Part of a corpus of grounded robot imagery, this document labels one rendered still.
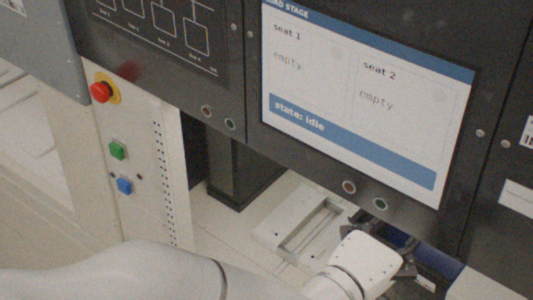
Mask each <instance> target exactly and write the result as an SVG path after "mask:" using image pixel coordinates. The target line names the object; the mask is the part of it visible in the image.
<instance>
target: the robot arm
mask: <svg viewBox="0 0 533 300"><path fill-rule="evenodd" d="M384 224H385V221H383V220H382V219H380V218H378V217H376V216H375V217H374V218H373V219H372V220H371V221H370V222H364V223H363V224H352V225H351V226H350V225H342V226H340V236H341V244H340V245H339V246H338V247H337V248H336V250H335V251H334V253H333V254H332V255H331V256H330V257H329V258H328V260H327V261H326V264H325V267H324V268H323V269H322V270H321V271H320V272H318V273H317V275H316V276H315V277H314V278H313V279H312V280H311V281H310V282H309V283H308V284H307V285H306V286H305V287H304V288H303V289H302V290H301V291H300V292H295V291H293V290H291V289H289V288H287V287H283V286H282V285H280V284H278V283H276V282H273V281H272V280H270V279H267V278H265V277H262V276H260V275H257V274H255V273H253V272H249V271H247V270H245V269H243V268H240V267H236V266H233V265H231V264H228V263H225V262H222V261H219V260H216V259H214V258H211V257H204V256H202V255H199V254H196V253H194V252H189V251H187V250H184V249H181V248H179V247H174V246H171V245H168V244H166V243H164V242H155V241H151V240H143V239H140V240H131V241H126V242H121V243H119V244H117V245H114V246H112V247H110V248H107V249H105V250H103V251H102V252H100V253H98V254H96V255H94V256H92V257H90V258H87V259H85V260H83V261H81V262H77V263H74V264H71V265H67V266H65V267H60V268H55V269H48V270H34V271H33V270H24V269H16V268H4V269H0V300H375V299H376V298H378V297H379V296H380V295H382V294H383V293H384V292H385V291H386V290H387V289H388V288H389V287H390V286H391V285H392V284H393V283H394V282H395V280H400V281H405V280H416V277H417V270H416V266H415V261H414V258H413V255H412V253H413V252H414V251H415V250H417V248H418V247H419V246H420V245H421V240H420V239H418V238H416V237H412V236H410V237H409V239H408V240H407V242H406V244H405V247H404V248H402V249H399V250H397V251H395V252H394V251H392V250H391V249H390V248H388V247H386V246H385V245H383V244H381V243H380V242H378V241H377V240H375V239H374V238H372V237H370V236H369V235H375V234H376V233H377V232H378V231H379V230H380V229H381V228H382V226H383V225H384ZM347 234H348V235H347ZM402 264H405V265H406V269H407V270H400V271H398V269H399V268H400V266H401V265H402Z"/></svg>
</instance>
